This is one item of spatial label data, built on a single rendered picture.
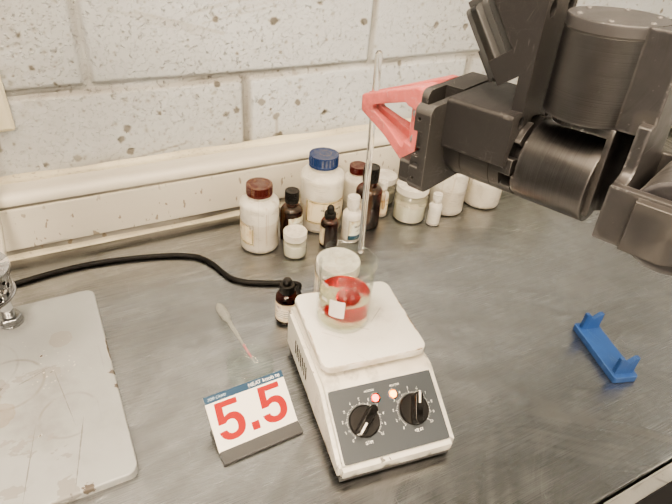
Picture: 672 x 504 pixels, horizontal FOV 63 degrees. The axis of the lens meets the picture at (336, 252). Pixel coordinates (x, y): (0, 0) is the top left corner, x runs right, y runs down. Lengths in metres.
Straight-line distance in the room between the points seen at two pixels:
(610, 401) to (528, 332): 0.13
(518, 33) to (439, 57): 0.71
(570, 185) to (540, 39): 0.09
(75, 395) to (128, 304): 0.16
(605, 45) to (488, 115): 0.08
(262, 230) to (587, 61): 0.58
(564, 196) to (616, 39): 0.10
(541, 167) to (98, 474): 0.49
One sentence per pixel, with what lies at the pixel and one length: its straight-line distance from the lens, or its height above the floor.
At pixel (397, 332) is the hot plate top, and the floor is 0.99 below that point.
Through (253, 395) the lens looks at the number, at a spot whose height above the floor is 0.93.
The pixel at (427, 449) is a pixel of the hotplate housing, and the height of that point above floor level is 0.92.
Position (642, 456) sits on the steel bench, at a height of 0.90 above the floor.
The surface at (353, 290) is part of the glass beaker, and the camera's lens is 0.56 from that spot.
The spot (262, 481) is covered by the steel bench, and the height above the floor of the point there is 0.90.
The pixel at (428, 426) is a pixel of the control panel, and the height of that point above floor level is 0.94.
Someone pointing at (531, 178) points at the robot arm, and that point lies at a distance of 0.39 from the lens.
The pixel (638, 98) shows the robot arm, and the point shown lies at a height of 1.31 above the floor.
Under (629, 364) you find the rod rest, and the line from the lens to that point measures 0.78.
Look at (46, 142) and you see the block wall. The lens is 0.88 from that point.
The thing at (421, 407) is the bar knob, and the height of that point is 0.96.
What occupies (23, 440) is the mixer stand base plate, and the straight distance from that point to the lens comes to 0.66.
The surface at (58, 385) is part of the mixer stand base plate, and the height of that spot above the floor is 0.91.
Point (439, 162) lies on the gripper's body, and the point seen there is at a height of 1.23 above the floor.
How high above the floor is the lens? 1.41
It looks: 36 degrees down
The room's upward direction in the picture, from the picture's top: 5 degrees clockwise
